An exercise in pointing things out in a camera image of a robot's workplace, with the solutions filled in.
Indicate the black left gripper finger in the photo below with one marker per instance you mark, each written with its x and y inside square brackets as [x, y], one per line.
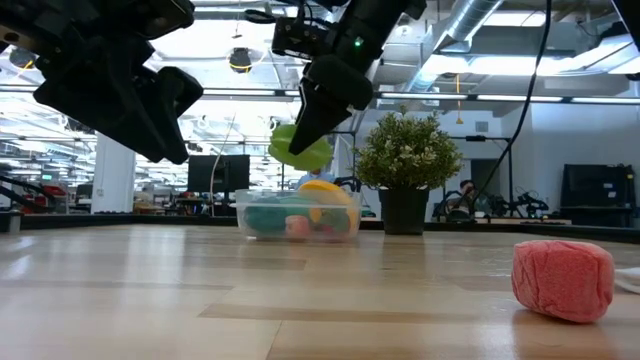
[180, 95]
[115, 110]

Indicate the black station frame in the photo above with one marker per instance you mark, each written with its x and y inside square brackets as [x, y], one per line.
[475, 138]

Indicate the pink foam block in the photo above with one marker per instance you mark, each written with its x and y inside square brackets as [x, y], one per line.
[562, 280]

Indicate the black cabinet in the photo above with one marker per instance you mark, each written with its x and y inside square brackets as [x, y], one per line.
[595, 195]

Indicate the person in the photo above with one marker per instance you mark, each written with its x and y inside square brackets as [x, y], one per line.
[328, 176]
[467, 190]

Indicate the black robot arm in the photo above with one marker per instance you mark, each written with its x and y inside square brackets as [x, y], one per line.
[530, 204]

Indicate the yellow toy banana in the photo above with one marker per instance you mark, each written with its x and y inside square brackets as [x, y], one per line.
[325, 192]

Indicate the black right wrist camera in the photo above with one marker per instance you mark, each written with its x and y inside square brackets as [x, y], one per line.
[305, 37]

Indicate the white pillar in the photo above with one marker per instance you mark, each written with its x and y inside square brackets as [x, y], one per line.
[114, 185]

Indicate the dark green toy bell pepper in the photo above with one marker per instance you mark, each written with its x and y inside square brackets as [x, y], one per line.
[265, 217]

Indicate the potted green artificial plant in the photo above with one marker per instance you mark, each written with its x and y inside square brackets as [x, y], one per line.
[407, 160]

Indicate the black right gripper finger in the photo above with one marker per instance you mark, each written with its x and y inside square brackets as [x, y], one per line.
[315, 117]

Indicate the silver spiral ventilation duct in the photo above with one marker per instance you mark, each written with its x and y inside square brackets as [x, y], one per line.
[470, 20]

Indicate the small pink round toy fruit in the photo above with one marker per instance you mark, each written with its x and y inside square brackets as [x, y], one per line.
[298, 227]

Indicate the clear plastic tupperware container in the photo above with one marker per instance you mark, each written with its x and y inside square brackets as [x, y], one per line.
[250, 220]

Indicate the black flat monitor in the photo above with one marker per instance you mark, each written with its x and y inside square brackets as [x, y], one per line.
[220, 174]

